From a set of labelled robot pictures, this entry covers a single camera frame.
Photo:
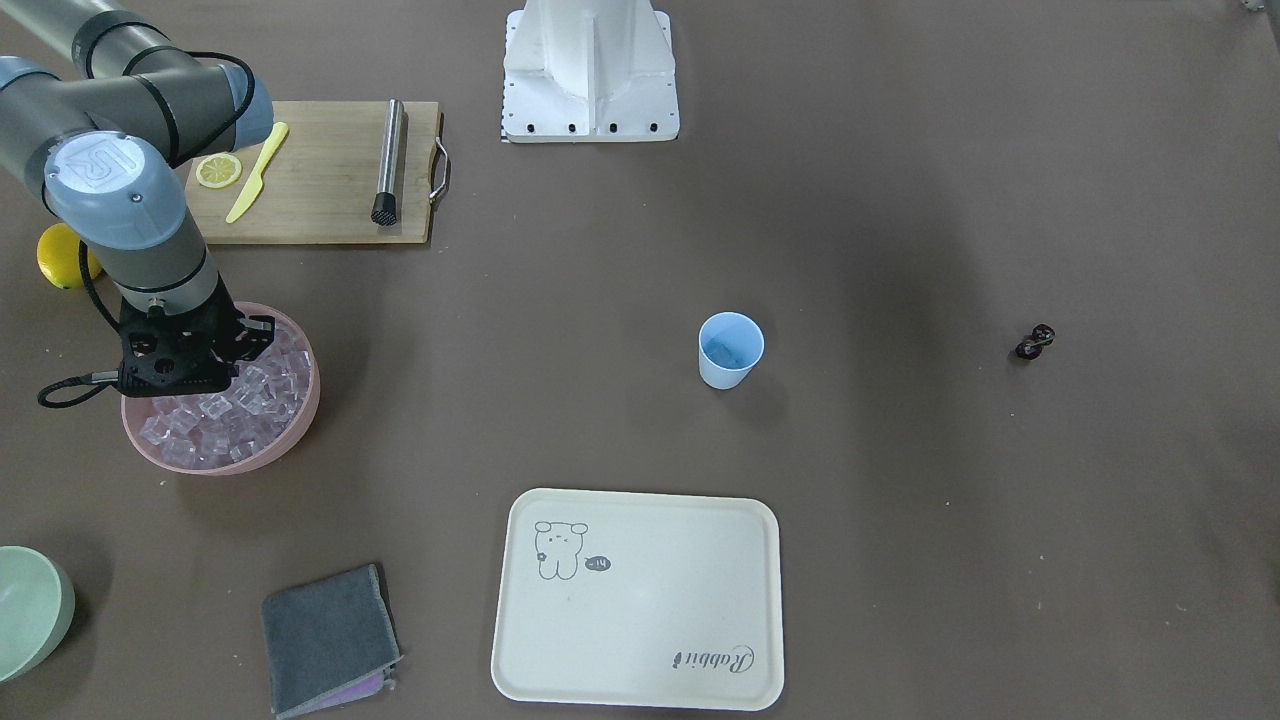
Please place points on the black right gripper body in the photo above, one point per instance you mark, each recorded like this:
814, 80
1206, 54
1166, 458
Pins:
254, 333

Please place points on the clear ice cube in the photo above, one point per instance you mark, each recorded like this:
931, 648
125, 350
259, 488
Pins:
729, 357

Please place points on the cream rabbit tray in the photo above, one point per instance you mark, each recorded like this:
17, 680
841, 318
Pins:
634, 599

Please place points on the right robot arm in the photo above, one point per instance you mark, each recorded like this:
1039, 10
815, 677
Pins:
101, 152

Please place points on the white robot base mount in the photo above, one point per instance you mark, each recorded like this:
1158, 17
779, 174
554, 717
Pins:
589, 72

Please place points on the yellow plastic knife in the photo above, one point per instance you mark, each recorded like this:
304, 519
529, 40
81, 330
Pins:
255, 182

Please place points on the steel muddler black tip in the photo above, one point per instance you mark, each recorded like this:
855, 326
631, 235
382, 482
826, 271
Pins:
385, 203

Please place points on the grey folded cloth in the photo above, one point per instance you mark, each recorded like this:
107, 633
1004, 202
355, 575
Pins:
328, 642

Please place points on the mint green bowl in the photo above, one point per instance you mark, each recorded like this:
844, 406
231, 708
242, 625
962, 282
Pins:
37, 604

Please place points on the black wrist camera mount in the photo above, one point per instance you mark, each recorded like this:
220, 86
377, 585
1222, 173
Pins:
157, 358

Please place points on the clear ice cubes pile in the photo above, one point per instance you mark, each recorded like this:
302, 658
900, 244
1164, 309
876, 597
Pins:
250, 400

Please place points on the dark cherry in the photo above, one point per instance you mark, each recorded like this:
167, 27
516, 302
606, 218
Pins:
1028, 350
1042, 335

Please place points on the lemon half lower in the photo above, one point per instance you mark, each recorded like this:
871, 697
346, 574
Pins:
218, 171

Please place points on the light blue cup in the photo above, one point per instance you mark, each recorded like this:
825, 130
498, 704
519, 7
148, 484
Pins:
733, 329

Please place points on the pink bowl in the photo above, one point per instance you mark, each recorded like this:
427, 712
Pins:
290, 430

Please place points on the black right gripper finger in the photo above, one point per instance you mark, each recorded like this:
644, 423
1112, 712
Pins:
257, 330

